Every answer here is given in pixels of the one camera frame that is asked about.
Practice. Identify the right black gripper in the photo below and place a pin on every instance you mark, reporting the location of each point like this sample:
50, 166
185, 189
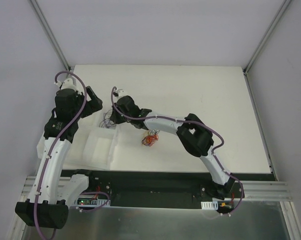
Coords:
116, 116

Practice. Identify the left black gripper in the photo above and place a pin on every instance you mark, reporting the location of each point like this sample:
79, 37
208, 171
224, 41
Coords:
91, 100

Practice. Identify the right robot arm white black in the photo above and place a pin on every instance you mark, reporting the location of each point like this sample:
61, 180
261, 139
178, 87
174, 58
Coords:
197, 139

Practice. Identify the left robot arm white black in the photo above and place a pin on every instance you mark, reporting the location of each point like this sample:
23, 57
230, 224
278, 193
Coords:
47, 205

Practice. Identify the white compartment tray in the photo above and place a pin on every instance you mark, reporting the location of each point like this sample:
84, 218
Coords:
93, 144

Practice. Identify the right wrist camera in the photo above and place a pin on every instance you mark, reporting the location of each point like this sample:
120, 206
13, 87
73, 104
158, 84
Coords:
119, 93

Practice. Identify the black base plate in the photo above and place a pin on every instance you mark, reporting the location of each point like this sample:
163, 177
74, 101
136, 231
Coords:
168, 190

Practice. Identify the left white cable duct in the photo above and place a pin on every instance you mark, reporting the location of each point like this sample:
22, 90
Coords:
89, 202

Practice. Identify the white cable duct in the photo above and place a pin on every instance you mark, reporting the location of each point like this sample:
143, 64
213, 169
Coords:
209, 205
89, 202

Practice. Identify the right white cable duct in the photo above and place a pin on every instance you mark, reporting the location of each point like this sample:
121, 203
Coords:
209, 205

